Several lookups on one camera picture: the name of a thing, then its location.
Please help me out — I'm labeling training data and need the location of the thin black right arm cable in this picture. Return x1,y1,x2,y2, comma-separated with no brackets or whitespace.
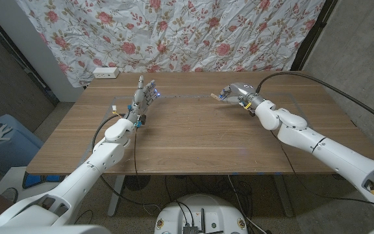
271,129,374,211

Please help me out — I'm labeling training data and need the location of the blue storage bin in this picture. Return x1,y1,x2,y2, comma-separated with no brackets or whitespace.
0,113,44,175

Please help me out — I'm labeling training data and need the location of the floral backdrop cloth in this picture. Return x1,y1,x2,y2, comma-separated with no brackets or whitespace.
14,0,327,88

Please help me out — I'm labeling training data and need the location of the black floor cable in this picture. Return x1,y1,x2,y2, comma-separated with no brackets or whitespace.
164,174,255,228

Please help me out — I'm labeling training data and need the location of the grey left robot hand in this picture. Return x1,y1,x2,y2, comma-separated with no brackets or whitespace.
123,75,161,128

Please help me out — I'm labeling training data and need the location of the white floor cable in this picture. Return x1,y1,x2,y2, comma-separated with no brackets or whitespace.
227,175,268,234

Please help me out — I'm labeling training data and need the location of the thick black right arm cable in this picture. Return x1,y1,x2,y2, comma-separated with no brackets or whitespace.
256,71,374,129

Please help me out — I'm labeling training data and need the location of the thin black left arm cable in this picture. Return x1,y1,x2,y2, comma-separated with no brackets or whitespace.
132,125,140,177

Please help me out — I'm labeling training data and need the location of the black metal frame bar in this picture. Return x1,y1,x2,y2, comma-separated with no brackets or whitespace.
0,8,60,105

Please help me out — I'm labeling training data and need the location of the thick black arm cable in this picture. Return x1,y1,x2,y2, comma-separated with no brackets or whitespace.
256,71,374,129
92,113,162,212

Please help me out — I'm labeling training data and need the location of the white connector with yellow wires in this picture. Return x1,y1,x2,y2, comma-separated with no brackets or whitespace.
111,105,125,118

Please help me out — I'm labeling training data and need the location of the black stand pole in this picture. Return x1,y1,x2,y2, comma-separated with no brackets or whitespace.
290,0,339,72

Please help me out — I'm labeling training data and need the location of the grey table leg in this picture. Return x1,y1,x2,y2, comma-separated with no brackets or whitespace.
273,174,294,218

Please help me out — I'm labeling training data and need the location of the black round fan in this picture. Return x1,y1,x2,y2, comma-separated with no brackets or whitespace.
124,175,151,192

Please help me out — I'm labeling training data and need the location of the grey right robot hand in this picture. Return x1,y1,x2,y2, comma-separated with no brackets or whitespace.
218,82,266,113

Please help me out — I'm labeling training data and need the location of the white table leg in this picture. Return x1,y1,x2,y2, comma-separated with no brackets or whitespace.
107,174,126,218

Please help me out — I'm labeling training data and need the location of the white robot torso base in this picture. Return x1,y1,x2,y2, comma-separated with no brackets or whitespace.
154,194,248,234

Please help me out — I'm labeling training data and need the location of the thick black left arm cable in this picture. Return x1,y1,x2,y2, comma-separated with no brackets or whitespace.
92,113,162,212

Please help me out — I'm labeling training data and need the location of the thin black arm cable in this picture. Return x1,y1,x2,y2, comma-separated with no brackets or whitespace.
132,125,140,177
271,129,374,211

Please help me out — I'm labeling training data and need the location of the white and blue box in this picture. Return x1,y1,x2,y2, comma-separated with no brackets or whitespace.
0,166,66,199

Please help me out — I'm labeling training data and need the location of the white power strip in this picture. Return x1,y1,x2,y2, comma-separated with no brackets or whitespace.
92,67,120,79

